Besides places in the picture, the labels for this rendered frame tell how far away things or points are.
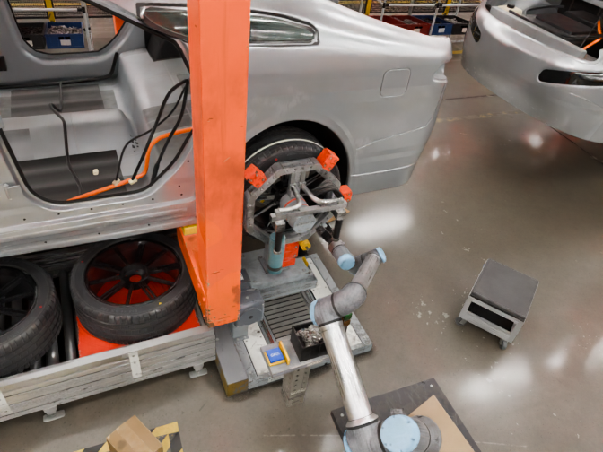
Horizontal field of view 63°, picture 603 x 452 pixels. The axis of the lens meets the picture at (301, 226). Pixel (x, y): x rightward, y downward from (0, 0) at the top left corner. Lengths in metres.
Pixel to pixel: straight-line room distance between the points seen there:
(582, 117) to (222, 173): 3.16
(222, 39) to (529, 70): 3.18
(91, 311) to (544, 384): 2.64
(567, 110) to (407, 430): 2.94
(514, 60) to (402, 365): 2.64
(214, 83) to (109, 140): 1.62
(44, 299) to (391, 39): 2.17
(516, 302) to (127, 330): 2.27
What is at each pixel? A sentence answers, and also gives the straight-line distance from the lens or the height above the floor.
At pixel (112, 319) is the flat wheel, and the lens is 2.64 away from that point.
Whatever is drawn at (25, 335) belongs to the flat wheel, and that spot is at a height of 0.49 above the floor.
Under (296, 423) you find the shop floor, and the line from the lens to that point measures 2.83.
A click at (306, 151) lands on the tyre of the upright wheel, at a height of 1.15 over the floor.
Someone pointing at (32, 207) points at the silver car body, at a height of 1.01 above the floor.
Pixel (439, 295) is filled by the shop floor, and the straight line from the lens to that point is 3.62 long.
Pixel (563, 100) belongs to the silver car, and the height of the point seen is 1.02.
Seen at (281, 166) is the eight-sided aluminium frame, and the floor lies 1.12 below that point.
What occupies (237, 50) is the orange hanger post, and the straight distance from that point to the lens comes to 1.66.
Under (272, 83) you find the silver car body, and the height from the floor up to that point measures 1.52.
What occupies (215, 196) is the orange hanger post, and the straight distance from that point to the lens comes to 1.93.
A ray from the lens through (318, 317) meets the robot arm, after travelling 2.30.
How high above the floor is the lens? 2.51
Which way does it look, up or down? 40 degrees down
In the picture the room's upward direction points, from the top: 8 degrees clockwise
